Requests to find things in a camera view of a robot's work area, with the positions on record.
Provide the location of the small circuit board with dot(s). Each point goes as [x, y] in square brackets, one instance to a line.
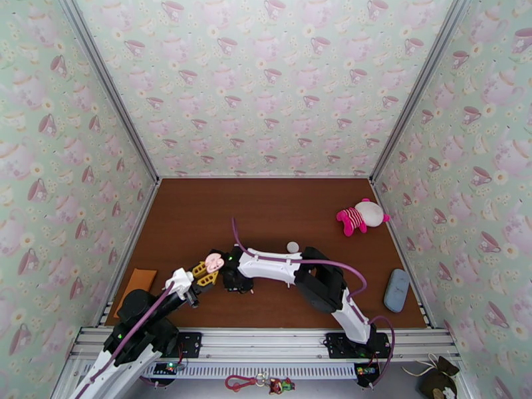
[365, 371]
[168, 366]

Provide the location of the red carabiner clip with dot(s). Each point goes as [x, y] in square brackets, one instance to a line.
[241, 376]

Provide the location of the pink and white plush toy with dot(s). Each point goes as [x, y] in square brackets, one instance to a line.
[353, 219]

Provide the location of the aluminium frame rail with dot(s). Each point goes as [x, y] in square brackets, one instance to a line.
[257, 344]

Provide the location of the aluminium corner post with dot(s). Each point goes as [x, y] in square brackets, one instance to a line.
[104, 78]
[425, 78]

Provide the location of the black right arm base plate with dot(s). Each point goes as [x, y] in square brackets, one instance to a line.
[336, 346]

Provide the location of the blue-grey glasses case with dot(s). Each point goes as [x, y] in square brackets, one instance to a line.
[397, 292]

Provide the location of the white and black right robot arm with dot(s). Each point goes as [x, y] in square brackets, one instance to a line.
[270, 265]

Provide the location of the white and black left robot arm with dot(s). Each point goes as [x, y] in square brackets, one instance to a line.
[104, 377]

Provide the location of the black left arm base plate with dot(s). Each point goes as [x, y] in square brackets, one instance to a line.
[191, 344]

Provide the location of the orange flat pouch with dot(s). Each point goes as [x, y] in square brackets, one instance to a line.
[141, 277]

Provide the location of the white round earbud charging case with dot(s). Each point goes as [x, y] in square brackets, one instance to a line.
[292, 245]

